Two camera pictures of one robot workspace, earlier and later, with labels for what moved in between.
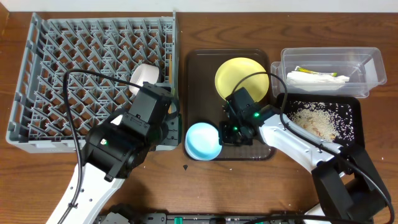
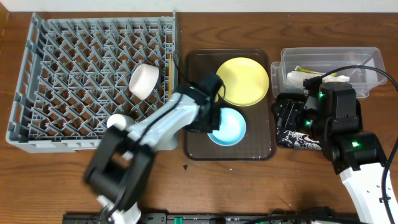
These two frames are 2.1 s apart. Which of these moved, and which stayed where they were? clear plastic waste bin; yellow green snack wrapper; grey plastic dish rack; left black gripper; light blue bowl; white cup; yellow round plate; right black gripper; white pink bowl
Moved: right black gripper; left black gripper; light blue bowl
Stayed: yellow green snack wrapper; grey plastic dish rack; white cup; clear plastic waste bin; white pink bowl; yellow round plate
